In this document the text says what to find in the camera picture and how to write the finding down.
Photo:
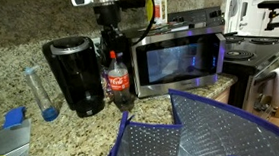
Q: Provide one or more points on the Coca-Cola bottle red cap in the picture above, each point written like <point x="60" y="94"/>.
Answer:
<point x="119" y="81"/>

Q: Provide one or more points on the clear bottle blue cap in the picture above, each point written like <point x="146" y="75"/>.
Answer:
<point x="39" y="92"/>

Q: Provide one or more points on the grey flat box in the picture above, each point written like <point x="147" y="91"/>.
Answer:
<point x="4" y="142"/>

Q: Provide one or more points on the stainless steel microwave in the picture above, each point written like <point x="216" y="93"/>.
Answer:
<point x="177" y="62"/>

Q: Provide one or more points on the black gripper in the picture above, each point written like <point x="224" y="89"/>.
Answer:
<point x="107" y="15"/>

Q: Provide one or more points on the snack nut packet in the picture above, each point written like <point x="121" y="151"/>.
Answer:
<point x="105" y="85"/>

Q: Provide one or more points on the spiral stove burner coil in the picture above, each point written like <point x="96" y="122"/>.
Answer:
<point x="235" y="38"/>
<point x="263" y="40"/>
<point x="239" y="54"/>

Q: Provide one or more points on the black electric stove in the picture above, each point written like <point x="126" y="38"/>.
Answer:
<point x="258" y="60"/>

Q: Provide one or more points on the white refrigerator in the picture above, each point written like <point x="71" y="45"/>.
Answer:
<point x="241" y="12"/>

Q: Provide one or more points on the yellow and red box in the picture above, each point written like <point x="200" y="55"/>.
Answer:
<point x="159" y="10"/>

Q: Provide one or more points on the blue insulated shopping bag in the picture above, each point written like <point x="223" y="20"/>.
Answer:
<point x="208" y="137"/>

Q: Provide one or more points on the black coffee maker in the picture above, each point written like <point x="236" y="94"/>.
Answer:
<point x="76" y="76"/>

